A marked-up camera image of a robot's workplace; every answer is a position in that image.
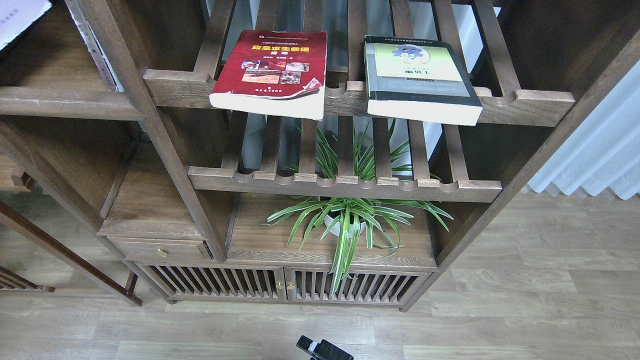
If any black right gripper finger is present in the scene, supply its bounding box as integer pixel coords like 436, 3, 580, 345
296, 335, 354, 360

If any green and black book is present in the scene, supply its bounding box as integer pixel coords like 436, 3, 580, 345
364, 35, 483, 126

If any pale purple book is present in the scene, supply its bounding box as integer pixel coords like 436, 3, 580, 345
0, 0, 52, 50

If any white plant pot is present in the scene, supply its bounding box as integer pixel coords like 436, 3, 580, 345
324, 210, 367, 238

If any brass drawer knob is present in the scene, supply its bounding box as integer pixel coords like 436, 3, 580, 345
157, 247, 169, 258

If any dark wooden bookshelf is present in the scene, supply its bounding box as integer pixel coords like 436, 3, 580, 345
1, 0, 639, 312

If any green spider plant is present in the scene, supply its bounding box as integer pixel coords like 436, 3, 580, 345
262, 130, 454, 295

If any red cover book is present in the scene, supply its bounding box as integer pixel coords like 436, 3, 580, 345
209, 30, 328, 121

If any white curtain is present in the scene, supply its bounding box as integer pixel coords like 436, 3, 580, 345
527, 64, 640, 200

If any worn white standing book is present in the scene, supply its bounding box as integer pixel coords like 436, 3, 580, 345
65, 0, 124, 92

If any wooden chair frame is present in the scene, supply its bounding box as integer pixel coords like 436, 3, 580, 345
0, 202, 143, 306

